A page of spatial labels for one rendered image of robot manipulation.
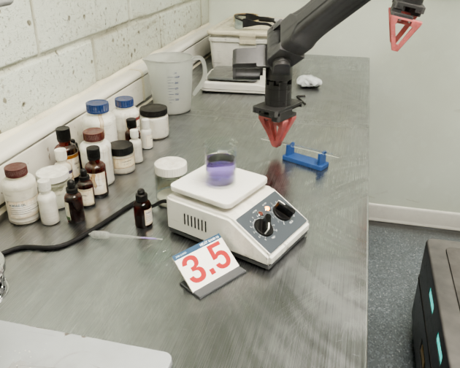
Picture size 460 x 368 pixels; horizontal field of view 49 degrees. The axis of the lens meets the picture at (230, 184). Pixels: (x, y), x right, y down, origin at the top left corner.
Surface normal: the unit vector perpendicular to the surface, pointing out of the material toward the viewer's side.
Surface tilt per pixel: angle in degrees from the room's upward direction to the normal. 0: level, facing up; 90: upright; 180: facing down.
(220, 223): 90
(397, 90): 90
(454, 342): 0
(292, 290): 0
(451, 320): 0
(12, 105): 90
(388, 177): 90
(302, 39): 124
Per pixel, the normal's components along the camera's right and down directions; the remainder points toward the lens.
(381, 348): 0.00, -0.90
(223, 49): -0.24, 0.48
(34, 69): 0.97, 0.11
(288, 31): -0.86, -0.17
